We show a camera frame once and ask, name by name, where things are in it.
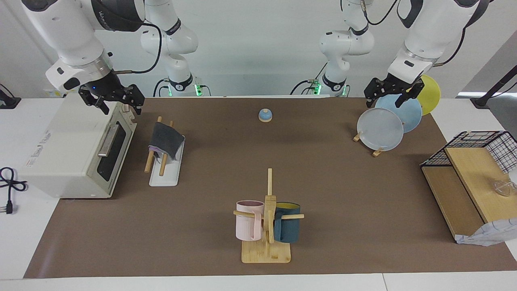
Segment purple and grey towel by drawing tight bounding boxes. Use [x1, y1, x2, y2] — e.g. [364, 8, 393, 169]
[148, 122, 185, 161]

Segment wooden plate rack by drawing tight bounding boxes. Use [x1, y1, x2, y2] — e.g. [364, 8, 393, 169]
[353, 131, 384, 158]

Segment white towel rack wooden rods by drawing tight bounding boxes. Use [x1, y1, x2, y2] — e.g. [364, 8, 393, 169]
[144, 116, 185, 187]

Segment light blue plate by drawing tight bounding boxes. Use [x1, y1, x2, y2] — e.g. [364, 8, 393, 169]
[375, 94, 423, 133]

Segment yellow plate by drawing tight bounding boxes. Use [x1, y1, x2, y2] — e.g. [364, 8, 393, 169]
[416, 75, 441, 116]

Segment translucent white plate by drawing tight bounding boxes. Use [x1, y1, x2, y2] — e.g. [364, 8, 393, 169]
[357, 107, 404, 152]

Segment beige toaster oven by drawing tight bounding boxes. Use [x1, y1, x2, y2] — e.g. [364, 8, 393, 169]
[20, 93, 138, 199]

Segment black desk clamp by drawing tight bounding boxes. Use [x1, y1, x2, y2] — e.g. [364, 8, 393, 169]
[0, 84, 21, 110]

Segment clear glass cup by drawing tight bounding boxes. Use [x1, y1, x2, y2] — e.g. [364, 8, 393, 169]
[493, 180, 515, 197]

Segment brown table mat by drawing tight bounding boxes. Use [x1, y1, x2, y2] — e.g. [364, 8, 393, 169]
[23, 97, 517, 278]

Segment dark teal mug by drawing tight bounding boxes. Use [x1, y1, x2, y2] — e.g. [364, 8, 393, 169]
[273, 202, 301, 243]

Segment pink mug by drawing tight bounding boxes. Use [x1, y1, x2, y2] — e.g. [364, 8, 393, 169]
[235, 200, 265, 242]

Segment wooden mug tree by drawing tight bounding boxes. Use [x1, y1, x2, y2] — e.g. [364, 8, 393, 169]
[233, 168, 305, 264]

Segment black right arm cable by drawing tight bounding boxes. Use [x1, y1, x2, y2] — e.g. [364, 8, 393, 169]
[111, 22, 163, 75]

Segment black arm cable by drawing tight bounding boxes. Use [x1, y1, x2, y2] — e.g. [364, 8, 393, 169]
[111, 22, 163, 75]
[340, 0, 469, 67]

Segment black wire basket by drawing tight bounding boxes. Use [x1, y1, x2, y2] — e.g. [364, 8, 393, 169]
[420, 131, 517, 174]

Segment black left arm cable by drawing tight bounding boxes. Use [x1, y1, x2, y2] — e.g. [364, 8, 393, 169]
[340, 0, 469, 67]

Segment black power cord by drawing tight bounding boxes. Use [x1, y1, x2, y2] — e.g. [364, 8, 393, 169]
[0, 167, 28, 215]

